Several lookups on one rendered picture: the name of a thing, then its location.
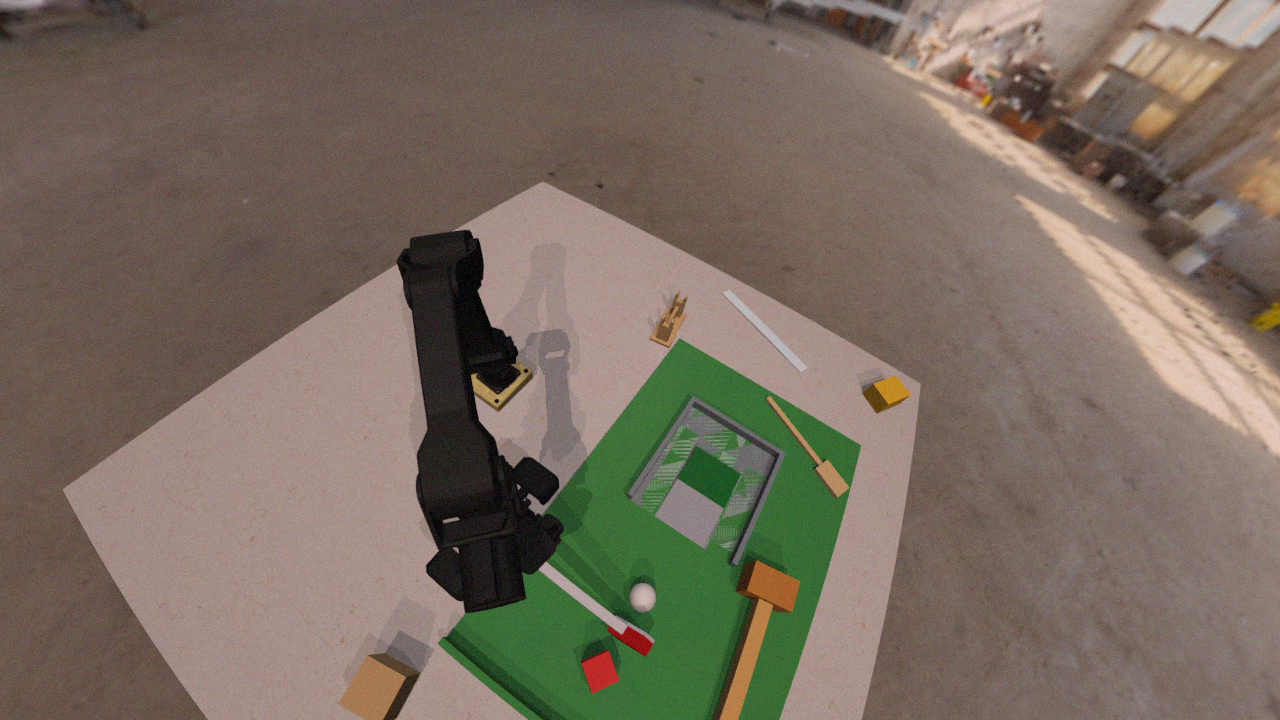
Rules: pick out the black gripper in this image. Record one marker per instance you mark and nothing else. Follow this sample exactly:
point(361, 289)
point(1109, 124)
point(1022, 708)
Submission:
point(534, 479)

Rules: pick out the green mat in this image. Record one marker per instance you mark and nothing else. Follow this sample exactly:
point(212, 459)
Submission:
point(610, 544)

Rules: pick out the red cube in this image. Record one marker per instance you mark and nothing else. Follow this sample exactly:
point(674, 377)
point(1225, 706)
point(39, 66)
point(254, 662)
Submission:
point(599, 671)

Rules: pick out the light grey flat bar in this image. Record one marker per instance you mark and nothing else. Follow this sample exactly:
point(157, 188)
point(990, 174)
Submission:
point(757, 323)

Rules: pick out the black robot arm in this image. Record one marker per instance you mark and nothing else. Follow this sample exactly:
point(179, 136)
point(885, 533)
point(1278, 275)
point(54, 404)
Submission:
point(460, 472)

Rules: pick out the grey ball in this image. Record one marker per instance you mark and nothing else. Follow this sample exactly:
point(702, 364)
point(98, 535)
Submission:
point(642, 597)

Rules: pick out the black and grey putter shaft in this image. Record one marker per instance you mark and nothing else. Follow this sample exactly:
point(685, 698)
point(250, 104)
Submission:
point(624, 631)

